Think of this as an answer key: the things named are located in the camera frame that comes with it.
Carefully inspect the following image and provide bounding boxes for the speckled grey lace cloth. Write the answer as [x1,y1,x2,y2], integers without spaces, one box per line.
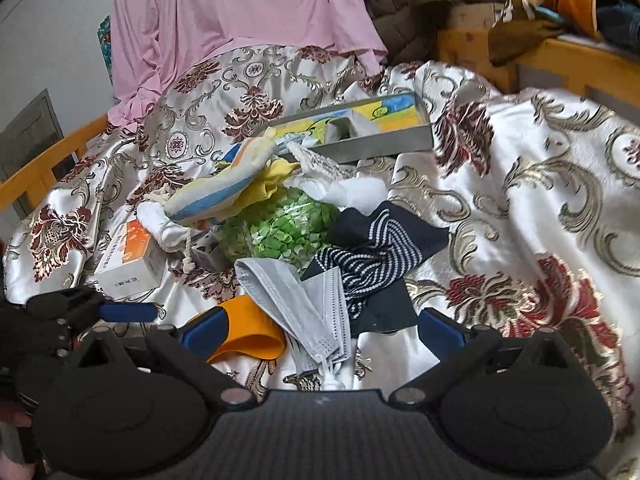
[287,142,351,181]

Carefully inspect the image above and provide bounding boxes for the pastel striped sock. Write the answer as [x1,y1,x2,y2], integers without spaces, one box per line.
[165,137,281,226]

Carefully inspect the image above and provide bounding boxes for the bag of green pieces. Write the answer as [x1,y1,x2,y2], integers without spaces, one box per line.
[212,187,343,276]

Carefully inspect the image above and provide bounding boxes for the wooden bed frame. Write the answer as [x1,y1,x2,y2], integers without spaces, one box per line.
[437,5,640,111]

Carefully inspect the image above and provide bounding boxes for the navy striped sock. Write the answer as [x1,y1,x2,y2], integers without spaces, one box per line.
[327,200,451,281]
[300,247,420,336]

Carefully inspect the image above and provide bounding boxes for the blue denim jeans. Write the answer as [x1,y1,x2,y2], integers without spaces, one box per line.
[595,2,640,51]

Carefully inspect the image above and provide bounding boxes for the teal wall poster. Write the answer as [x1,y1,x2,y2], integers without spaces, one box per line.
[97,15,115,76]

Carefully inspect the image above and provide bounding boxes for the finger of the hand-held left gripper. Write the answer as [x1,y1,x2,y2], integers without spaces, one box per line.
[25,286,159,324]

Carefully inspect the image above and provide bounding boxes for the wooden bed rail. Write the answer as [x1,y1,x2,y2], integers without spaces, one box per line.
[0,112,111,216]

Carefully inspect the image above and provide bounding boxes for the white knotted cloth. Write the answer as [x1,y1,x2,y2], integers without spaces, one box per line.
[136,200,193,253]

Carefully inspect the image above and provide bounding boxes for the grey tray with colourful liner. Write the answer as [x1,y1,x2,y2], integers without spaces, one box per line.
[255,92,436,166]

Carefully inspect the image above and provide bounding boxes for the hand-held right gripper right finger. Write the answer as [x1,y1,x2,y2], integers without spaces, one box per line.
[387,307,572,407]

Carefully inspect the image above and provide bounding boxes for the orange cloth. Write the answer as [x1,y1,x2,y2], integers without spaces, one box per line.
[192,295,286,363]

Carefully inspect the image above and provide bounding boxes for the pink bed sheet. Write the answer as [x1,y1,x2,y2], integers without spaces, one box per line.
[107,0,391,136]

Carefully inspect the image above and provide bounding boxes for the orange and white box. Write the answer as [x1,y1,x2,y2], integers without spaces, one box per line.
[94,220,168,303]

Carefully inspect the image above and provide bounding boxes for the grey wall panel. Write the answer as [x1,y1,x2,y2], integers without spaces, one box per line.
[0,89,76,211]

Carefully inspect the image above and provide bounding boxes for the floral satin blanket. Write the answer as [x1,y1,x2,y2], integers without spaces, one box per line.
[0,45,640,480]

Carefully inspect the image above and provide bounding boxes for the brown quilted jacket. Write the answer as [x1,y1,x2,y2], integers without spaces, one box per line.
[357,0,526,68]

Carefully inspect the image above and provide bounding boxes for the small grey box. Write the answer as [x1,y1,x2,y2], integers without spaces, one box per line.
[190,232,236,271]

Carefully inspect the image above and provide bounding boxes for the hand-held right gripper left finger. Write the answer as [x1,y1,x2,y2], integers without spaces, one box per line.
[70,307,258,407]

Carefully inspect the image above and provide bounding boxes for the yellow cloth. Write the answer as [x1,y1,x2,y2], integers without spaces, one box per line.
[235,160,301,211]

